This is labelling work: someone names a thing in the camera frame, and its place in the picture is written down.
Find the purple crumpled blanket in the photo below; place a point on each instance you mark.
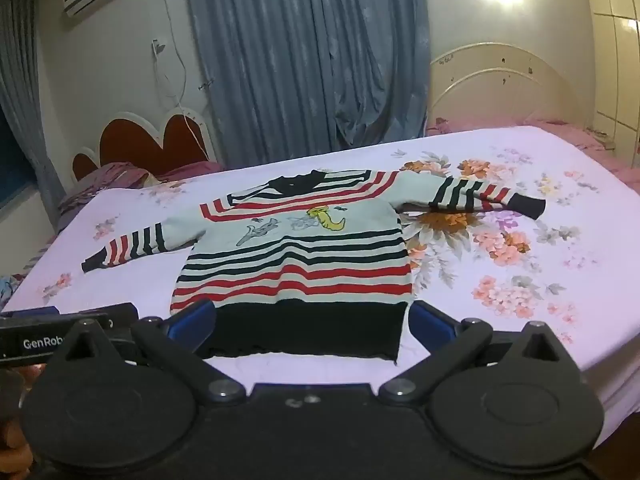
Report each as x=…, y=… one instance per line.
x=107, y=180

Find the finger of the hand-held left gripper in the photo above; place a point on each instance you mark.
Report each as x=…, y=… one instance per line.
x=60, y=317

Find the red heart-shaped headboard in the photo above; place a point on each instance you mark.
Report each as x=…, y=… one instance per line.
x=170, y=140

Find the window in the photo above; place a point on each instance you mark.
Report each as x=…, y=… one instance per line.
x=12, y=165

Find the floral bed sheet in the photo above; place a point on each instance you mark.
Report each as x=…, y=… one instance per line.
x=500, y=260

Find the wide grey-blue curtain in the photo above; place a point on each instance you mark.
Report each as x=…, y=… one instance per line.
x=305, y=55

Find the person's left hand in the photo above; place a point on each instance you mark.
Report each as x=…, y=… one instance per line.
x=10, y=452

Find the narrow grey-blue curtain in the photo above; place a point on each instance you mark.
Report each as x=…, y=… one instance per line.
x=22, y=85

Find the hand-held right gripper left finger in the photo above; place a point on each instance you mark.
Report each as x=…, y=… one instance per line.
x=192, y=317

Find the striped knit sweater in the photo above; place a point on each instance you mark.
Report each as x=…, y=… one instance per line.
x=300, y=255

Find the cream arched headboard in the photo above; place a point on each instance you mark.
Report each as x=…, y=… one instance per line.
x=505, y=95

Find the pink pillow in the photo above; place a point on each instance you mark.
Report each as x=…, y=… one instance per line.
x=192, y=169

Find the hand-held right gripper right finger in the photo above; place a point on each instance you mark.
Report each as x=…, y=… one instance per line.
x=429, y=322

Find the pink ruffled bedding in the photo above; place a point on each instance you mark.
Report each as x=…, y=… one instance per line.
x=565, y=127

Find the cream panelled wardrobe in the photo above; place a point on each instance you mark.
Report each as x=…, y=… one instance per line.
x=617, y=60

